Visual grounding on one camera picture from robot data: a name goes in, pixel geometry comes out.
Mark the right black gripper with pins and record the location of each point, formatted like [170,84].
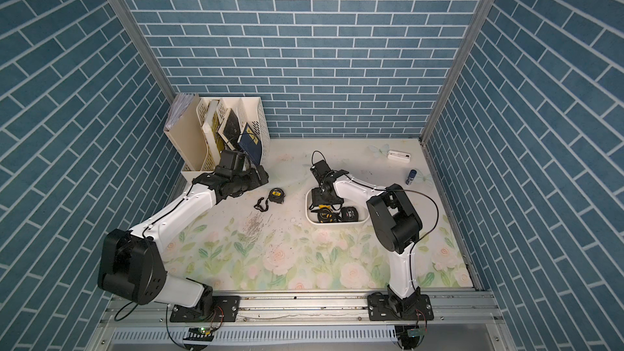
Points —
[317,200]

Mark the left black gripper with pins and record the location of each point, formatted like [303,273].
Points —
[255,181]

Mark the black tape measure yellow label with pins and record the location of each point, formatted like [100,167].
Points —
[327,216]

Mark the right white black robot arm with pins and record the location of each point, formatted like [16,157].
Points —
[397,227]

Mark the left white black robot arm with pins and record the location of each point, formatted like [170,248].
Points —
[131,265]

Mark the white small rectangular box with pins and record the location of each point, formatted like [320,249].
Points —
[399,156]

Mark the dark blue book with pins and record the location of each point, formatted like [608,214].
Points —
[251,145]

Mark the black yellow book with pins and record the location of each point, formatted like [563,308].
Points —
[229,130]

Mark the white desktop file organizer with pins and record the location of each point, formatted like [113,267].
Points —
[249,110]

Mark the white yellow book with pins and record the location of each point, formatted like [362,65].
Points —
[210,128]

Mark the small blue bottle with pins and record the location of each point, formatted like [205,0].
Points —
[411,176]

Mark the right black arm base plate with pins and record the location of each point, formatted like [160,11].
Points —
[386,307]

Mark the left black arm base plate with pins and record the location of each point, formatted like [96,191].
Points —
[229,308]

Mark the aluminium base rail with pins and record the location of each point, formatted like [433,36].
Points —
[464,319]

